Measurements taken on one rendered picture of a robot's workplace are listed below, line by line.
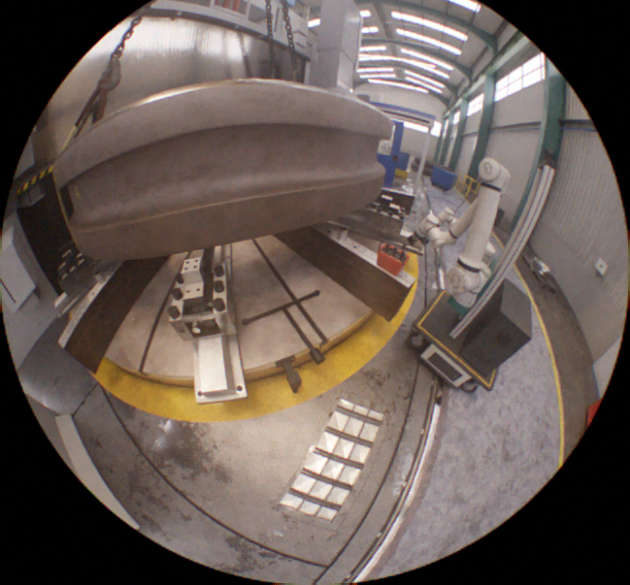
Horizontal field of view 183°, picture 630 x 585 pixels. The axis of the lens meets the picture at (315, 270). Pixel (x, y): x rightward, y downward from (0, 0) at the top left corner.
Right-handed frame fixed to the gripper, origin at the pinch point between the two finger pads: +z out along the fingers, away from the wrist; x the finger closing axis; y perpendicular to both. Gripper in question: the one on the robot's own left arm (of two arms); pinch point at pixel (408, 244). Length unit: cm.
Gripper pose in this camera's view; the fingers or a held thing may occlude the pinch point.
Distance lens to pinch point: 156.2
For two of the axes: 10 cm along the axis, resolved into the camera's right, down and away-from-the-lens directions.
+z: -1.8, 4.3, 8.9
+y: -4.5, -8.3, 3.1
